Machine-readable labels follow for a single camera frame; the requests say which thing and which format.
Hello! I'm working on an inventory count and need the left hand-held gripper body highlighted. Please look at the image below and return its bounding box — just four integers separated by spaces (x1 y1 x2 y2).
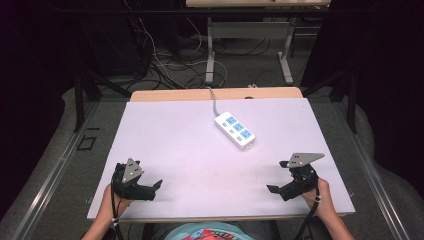
111 157 158 202

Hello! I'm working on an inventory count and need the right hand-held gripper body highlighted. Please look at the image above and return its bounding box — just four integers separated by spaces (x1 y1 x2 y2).
279 152 326 202

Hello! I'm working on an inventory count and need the person's left hand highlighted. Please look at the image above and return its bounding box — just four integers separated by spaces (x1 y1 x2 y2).
101 183 133 220

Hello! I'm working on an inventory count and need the person's right hand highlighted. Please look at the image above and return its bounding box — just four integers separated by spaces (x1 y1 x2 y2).
301 177 333 219

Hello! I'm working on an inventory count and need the white board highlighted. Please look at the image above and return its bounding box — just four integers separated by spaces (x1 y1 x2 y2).
87 97 356 221

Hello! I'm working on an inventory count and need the person's blue printed shirt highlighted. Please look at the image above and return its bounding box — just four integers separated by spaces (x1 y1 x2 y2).
164 221 248 240

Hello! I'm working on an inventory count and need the white power strip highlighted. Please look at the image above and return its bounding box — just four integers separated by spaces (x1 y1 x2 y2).
214 111 257 151

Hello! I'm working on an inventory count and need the black metal stand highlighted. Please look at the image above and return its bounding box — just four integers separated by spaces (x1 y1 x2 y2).
72 64 132 133
301 64 360 135

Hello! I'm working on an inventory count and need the wooden table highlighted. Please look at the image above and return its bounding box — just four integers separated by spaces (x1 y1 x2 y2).
129 86 305 103

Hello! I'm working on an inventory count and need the desk with grey metal legs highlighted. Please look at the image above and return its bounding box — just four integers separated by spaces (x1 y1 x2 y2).
185 0 332 86

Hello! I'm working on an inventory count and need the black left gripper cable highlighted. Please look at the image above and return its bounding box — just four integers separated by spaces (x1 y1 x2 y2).
110 173 125 240

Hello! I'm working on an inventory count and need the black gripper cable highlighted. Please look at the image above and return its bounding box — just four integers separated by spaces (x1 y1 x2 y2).
110 173 125 240
292 188 322 240

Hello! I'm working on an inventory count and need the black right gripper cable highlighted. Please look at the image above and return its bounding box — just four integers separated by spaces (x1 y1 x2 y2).
292 188 322 240

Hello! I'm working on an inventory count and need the aluminium floor rail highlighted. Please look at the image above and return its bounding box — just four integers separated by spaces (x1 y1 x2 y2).
9 101 102 240
332 102 410 240

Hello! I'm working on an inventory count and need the grey power strip cable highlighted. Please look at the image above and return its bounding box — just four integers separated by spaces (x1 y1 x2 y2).
206 86 223 118

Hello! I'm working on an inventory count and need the tangle of floor cables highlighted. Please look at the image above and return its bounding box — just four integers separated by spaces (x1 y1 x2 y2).
123 0 278 91

